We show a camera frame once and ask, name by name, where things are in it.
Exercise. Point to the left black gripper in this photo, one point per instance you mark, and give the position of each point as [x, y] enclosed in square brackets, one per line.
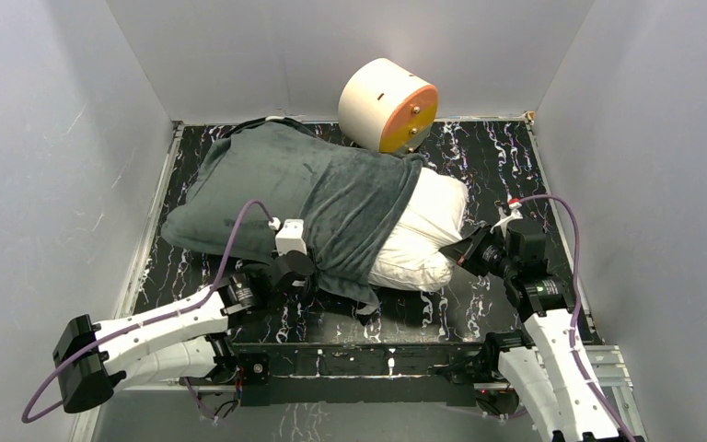
[304, 283]

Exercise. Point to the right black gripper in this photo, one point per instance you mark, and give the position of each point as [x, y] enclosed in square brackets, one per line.
[465, 252]

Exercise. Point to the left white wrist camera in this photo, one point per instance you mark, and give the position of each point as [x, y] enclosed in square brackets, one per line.
[289, 235]

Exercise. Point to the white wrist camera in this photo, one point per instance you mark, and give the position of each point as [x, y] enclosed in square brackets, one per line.
[289, 235]
[508, 211]

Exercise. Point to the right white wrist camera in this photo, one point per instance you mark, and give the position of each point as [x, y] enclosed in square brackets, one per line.
[508, 211]

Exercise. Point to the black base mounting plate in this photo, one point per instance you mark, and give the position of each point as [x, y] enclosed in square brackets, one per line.
[449, 373]

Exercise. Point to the grey plush pillowcase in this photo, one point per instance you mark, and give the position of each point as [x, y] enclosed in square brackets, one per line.
[348, 198]

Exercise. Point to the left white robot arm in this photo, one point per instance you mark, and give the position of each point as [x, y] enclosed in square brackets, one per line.
[185, 339]

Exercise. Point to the white orange cylindrical drum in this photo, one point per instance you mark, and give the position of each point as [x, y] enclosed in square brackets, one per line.
[386, 108]

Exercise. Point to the white pillow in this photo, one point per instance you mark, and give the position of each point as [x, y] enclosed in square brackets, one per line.
[411, 258]

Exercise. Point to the aluminium left frame rail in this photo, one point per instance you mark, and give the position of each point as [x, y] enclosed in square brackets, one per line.
[136, 271]

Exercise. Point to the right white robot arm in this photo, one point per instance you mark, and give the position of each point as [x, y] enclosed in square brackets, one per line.
[545, 363]

